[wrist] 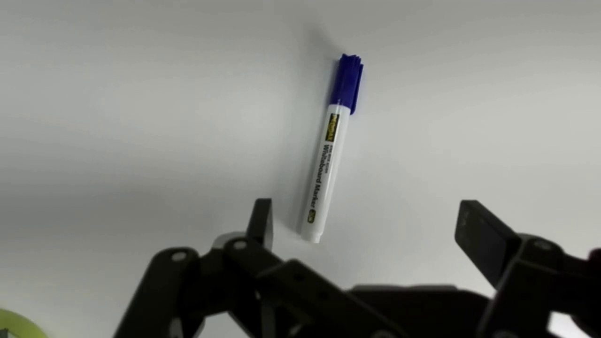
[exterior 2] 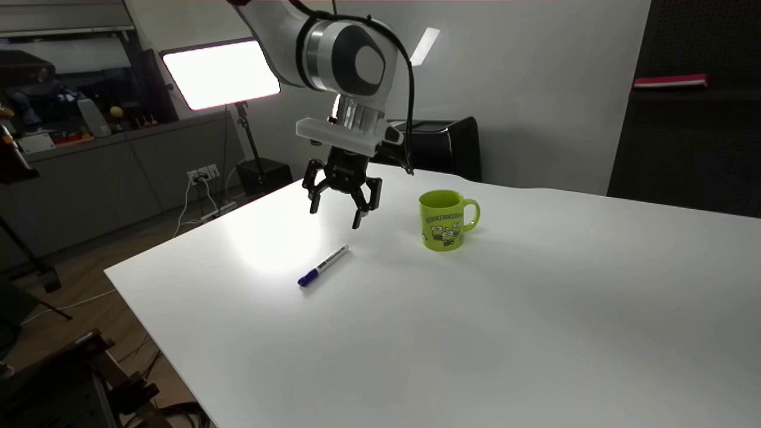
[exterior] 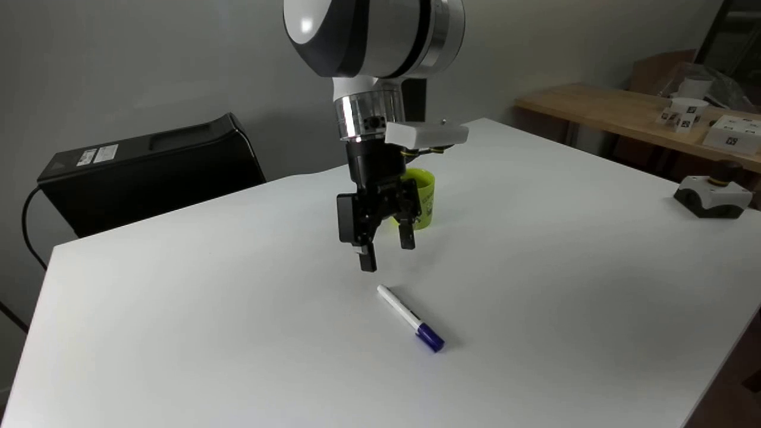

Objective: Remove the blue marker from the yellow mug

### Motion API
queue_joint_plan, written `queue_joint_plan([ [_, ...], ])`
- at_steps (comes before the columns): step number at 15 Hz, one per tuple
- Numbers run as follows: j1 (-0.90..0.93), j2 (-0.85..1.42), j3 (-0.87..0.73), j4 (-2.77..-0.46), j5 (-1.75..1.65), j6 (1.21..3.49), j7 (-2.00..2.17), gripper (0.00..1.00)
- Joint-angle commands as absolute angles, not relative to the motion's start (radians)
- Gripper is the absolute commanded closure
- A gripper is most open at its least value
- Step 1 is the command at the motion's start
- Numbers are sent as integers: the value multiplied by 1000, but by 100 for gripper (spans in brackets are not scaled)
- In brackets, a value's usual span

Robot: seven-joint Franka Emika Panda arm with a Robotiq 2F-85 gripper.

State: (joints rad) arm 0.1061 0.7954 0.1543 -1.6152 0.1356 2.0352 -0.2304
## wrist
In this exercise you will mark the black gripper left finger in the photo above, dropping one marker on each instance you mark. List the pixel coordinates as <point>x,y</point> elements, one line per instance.
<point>206,288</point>

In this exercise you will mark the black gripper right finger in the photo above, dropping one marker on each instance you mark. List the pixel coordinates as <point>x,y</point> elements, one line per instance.
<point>537,282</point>

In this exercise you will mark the blue capped white marker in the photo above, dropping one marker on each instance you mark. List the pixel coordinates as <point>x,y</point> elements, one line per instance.
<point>326,162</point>

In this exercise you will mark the yellow-green printed mug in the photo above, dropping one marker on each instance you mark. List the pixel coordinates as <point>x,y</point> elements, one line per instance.
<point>15,325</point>

